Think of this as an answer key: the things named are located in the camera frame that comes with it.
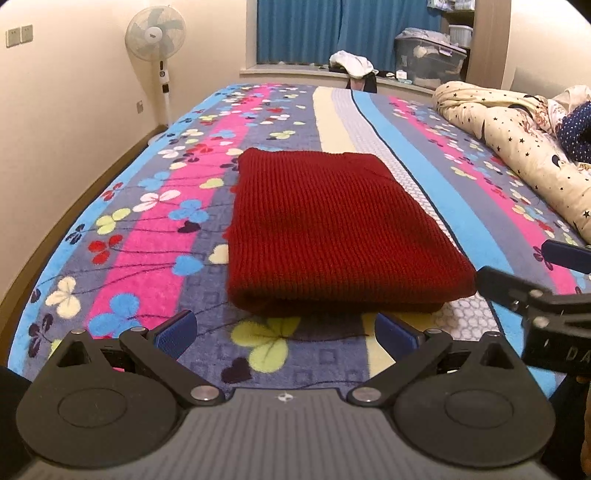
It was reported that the white standing fan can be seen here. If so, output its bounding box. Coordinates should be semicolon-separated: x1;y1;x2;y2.
126;6;187;139

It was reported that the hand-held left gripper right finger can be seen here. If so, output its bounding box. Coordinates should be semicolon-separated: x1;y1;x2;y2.
346;313;521;408

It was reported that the white clothes pile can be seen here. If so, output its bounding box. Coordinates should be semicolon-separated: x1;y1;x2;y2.
329;51;376;78

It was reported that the blue curtain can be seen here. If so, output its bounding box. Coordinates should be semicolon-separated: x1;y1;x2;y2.
256;0;430;65

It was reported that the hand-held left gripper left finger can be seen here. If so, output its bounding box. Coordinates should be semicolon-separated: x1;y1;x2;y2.
54;310;228;409

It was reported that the floral striped blanket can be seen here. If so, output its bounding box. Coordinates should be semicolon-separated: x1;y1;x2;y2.
7;83;591;402

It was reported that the person's right forearm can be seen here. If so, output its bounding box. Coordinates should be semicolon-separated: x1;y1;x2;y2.
542;373;591;480

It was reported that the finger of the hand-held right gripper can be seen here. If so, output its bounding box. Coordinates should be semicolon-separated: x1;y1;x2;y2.
475;266;591;320
542;239;591;274

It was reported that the dark chair with pink garment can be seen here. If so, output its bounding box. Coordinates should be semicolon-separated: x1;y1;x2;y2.
348;74;379;93

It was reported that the cream star-print duvet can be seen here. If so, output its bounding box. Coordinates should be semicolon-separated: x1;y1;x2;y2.
433;80;591;243

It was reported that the red knit sweater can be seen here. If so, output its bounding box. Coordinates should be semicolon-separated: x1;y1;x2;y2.
227;148;477;318

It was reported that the white plastic basket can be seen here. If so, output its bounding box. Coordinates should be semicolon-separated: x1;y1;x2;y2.
449;24;474;49

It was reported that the navy dotted cloth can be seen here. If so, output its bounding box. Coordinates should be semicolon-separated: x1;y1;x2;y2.
556;102;591;164

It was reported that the clear plastic storage box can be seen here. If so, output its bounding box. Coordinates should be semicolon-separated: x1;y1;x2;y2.
394;28;468;88

